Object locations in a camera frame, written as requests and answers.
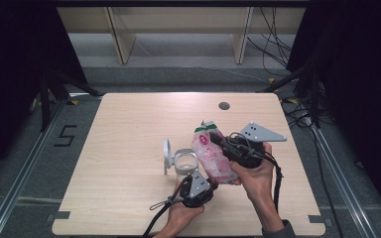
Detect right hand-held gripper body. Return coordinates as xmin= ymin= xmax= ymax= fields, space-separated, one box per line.
xmin=217 ymin=121 xmax=288 ymax=169

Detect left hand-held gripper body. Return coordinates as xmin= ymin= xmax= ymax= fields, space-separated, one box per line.
xmin=178 ymin=170 xmax=218 ymax=208

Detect pink and white plastic bag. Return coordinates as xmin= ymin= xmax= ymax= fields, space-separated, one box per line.
xmin=190 ymin=120 xmax=241 ymax=185

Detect clear jar with white lid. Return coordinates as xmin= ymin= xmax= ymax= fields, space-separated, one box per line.
xmin=163 ymin=138 xmax=200 ymax=182

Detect person's left hand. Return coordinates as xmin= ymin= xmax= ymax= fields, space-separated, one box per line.
xmin=164 ymin=201 xmax=206 ymax=236

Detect person's right hand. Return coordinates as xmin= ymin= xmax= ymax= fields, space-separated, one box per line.
xmin=229 ymin=142 xmax=276 ymax=204

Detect black metal stand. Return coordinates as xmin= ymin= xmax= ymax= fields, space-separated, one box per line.
xmin=257 ymin=61 xmax=322 ymax=129
xmin=39 ymin=68 xmax=104 ymax=133

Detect black curtain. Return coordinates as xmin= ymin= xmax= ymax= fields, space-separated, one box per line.
xmin=0 ymin=0 xmax=89 ymax=186
xmin=286 ymin=0 xmax=381 ymax=226

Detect light wooden shelf unit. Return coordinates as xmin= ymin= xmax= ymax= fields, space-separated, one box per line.
xmin=57 ymin=6 xmax=307 ymax=65

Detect tangled black cables with plug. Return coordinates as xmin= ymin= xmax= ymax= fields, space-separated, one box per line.
xmin=282 ymin=98 xmax=316 ymax=131

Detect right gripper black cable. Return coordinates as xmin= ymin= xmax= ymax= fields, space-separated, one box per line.
xmin=226 ymin=131 xmax=284 ymax=214

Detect silver metal floor rail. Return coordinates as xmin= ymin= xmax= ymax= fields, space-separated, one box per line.
xmin=311 ymin=124 xmax=380 ymax=238
xmin=0 ymin=98 xmax=67 ymax=238

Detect black floor cables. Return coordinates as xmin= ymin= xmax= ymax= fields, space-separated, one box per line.
xmin=246 ymin=6 xmax=295 ymax=77

